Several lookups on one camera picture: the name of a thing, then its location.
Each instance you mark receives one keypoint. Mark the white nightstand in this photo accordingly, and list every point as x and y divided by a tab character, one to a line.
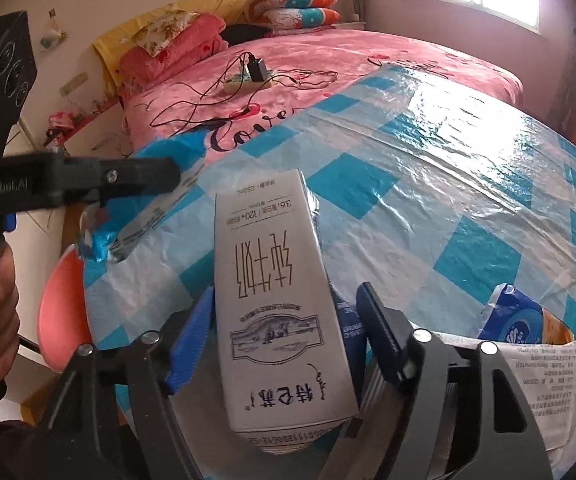
352	25

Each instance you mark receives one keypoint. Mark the white printed packet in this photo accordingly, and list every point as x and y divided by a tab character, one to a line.
552	395

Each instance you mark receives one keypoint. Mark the folded pink blanket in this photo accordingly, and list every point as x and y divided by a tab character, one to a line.
178	55

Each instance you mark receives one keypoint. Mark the person's left forearm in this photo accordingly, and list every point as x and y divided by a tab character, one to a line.
13	445

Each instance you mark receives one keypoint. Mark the yellow headboard cover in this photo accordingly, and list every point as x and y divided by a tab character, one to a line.
118	35

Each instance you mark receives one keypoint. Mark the white power strip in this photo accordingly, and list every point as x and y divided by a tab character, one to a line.
248	82

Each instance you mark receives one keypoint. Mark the floral pillow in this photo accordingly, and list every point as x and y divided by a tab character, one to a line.
168	30

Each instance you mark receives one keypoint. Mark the blue white wrapper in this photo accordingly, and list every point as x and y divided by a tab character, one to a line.
143	220

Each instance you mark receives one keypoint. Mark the black charger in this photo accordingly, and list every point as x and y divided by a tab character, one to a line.
257	69

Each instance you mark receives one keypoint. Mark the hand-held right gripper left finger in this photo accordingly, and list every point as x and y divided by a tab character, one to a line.
193	340

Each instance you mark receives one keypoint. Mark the black cloth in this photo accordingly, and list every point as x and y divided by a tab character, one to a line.
245	32

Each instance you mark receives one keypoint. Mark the blue orange tissue pack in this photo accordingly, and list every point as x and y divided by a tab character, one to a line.
522	320

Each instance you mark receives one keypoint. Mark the bed with pink printed sheet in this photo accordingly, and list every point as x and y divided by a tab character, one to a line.
347	65

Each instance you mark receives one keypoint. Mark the pink plastic basin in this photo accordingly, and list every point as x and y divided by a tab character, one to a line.
63	310

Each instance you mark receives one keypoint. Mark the white blue milk carton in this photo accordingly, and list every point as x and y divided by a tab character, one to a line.
273	305

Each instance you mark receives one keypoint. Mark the blue checkered plastic tablecloth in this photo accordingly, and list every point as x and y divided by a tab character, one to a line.
417	185

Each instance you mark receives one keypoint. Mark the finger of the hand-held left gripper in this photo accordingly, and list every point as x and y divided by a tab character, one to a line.
128	177

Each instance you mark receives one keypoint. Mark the hanging wall ornament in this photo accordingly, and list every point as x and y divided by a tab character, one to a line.
52	35

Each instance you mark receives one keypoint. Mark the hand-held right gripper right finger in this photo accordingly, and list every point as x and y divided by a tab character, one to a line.
375	320

